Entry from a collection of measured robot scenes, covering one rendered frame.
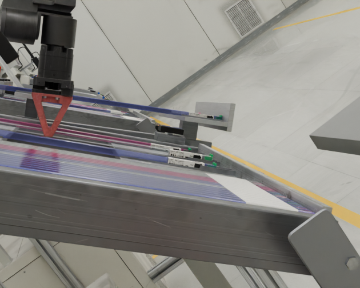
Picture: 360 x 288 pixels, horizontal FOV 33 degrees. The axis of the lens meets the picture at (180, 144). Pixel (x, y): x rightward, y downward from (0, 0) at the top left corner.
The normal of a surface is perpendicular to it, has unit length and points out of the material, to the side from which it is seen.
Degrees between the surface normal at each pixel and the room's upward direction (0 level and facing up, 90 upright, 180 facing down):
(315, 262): 90
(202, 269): 90
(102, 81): 90
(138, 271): 90
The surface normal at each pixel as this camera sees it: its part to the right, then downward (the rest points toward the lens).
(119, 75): 0.17, 0.11
